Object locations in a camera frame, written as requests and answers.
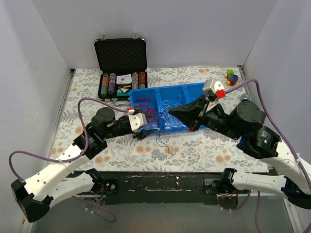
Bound red wire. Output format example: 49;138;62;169
132;97;160;129

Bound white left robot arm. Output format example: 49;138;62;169
11;107;153;222

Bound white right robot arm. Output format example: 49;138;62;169
169;95;311;209

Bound blue three-compartment plastic bin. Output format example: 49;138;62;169
130;83;204;133

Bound floral patterned table mat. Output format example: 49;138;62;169
50;67;271;173

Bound black handheld microphone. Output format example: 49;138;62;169
240;93;250;101

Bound colourful toy block train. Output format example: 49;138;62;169
224;69;239;86

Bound black poker chip case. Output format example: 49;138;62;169
94;35;148;100

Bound white wires in bin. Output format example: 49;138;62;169
161;94;184;128

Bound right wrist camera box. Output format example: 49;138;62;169
203;78;225;101

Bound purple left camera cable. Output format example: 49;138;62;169
8;97;133;223

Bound purple camera cable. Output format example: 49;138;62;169
223;78;311;233
8;97;133;223

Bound black metal base rail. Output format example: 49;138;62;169
70;169;246;206

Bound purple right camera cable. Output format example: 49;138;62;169
223;78;311;233

